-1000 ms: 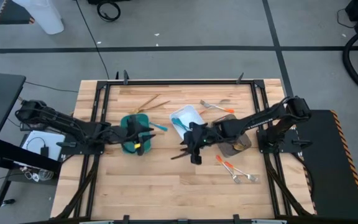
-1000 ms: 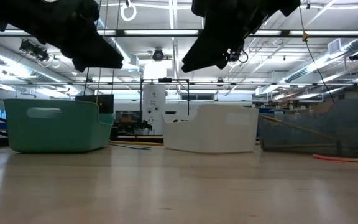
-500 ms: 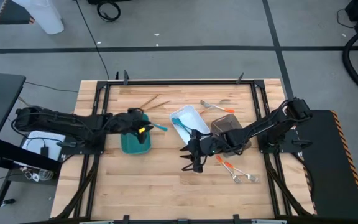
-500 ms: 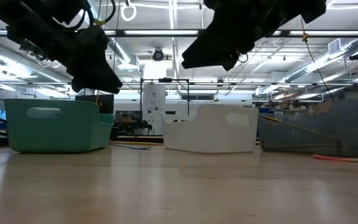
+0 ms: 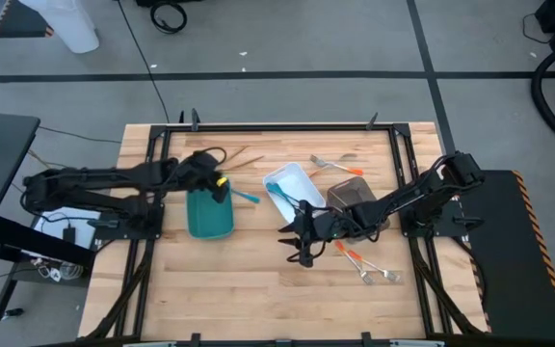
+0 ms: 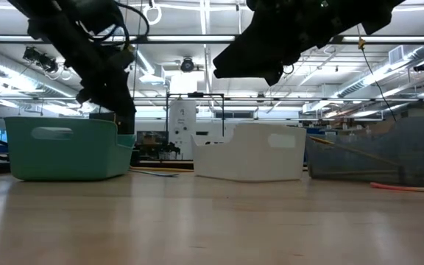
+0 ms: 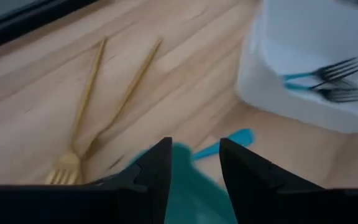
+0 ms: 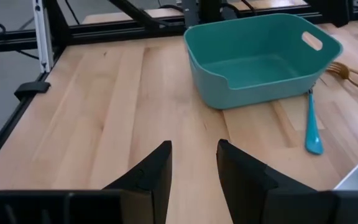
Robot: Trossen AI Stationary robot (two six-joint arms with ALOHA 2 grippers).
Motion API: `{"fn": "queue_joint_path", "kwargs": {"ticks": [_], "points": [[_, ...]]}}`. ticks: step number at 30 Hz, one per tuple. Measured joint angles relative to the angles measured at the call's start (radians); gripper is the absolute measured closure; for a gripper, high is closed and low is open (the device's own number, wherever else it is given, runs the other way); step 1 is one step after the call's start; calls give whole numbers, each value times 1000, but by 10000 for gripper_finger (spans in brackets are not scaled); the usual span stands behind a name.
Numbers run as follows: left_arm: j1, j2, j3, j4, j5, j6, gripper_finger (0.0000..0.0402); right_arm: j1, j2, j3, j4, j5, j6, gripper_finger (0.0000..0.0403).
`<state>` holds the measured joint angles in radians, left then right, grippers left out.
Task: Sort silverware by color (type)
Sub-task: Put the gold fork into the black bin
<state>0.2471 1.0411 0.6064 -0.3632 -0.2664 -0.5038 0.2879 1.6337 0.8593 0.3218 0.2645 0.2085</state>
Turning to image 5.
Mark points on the white plastic bin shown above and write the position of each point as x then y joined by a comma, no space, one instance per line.
297,180

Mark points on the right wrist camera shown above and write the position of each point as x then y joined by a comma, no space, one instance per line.
336,231

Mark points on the white plastic stand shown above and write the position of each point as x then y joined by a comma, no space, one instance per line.
70,29

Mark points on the small black hazard-striped mat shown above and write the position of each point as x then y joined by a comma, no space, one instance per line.
17,24

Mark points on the black shelf frame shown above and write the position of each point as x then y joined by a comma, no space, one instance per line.
32,236

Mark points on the black aluminium rig frame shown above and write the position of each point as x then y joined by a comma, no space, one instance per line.
277,127

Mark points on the teal plastic bin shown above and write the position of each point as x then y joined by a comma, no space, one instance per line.
210,217

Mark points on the black table clamp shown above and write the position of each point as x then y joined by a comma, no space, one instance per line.
194,120
372,122
195,339
181,118
365,338

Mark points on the white board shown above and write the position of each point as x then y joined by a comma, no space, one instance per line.
85,226

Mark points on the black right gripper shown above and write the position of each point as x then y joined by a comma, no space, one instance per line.
318,226

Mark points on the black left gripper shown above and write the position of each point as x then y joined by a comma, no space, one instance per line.
200,171

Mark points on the white label strip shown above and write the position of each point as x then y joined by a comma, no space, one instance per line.
417,344
147,344

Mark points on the large black hazard-striped mat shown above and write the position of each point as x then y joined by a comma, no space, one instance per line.
513,270

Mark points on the grey translucent plastic bin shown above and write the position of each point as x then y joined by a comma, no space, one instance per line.
350,190

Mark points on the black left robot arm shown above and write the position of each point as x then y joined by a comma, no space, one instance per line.
104,176

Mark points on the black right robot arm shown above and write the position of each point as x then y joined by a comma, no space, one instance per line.
412,190

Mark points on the small black floor object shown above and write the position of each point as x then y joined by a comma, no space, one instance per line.
13,312

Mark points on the small black power adapter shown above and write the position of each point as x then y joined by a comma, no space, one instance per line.
69,234

